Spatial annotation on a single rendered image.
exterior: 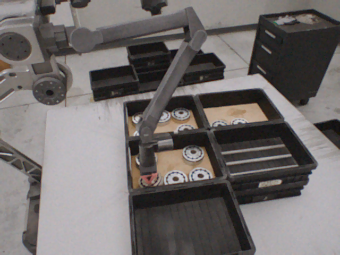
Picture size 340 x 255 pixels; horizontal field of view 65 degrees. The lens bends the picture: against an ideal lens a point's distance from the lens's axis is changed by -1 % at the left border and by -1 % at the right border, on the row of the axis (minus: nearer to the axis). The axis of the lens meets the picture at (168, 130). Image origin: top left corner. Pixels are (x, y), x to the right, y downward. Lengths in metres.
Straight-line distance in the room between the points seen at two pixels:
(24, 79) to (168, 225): 0.91
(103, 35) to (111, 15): 3.25
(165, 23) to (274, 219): 0.94
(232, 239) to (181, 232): 0.19
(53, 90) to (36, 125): 1.80
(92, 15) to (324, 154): 3.40
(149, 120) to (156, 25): 0.32
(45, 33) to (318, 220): 1.30
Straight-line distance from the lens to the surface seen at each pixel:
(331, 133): 2.60
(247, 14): 4.90
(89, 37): 0.91
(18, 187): 2.54
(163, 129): 1.44
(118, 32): 0.94
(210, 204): 1.16
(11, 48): 0.96
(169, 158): 1.29
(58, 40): 0.93
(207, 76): 2.51
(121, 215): 1.29
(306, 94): 3.15
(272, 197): 1.36
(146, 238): 1.08
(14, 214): 2.39
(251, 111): 1.62
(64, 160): 1.57
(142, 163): 1.07
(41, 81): 1.27
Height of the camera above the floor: 1.80
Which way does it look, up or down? 42 degrees down
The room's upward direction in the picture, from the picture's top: 1 degrees counter-clockwise
